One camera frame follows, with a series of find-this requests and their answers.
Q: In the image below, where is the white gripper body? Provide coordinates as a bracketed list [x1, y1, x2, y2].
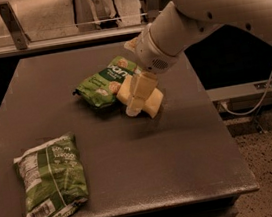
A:
[135, 22, 185, 74]

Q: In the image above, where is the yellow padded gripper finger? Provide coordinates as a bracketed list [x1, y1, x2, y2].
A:
[125, 72, 158, 117]

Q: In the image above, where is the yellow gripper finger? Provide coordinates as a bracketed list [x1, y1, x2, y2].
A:
[124, 37, 137, 52]

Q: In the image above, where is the yellow sponge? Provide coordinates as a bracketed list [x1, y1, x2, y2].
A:
[116, 75, 164, 118]

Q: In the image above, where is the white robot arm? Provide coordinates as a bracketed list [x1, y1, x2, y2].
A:
[126, 0, 272, 117]

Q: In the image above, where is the green rice chip bag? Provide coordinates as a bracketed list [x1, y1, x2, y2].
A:
[72, 56, 142, 109]

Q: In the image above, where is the green white snack bag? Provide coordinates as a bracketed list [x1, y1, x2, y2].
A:
[13, 133, 89, 217]

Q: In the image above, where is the white cable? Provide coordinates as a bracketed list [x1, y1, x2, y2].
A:
[214, 50, 272, 119]

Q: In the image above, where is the metal counter rail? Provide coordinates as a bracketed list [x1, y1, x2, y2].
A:
[0, 24, 146, 58]

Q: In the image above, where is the left metal rail bracket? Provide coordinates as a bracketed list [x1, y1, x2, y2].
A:
[0, 1, 29, 50]

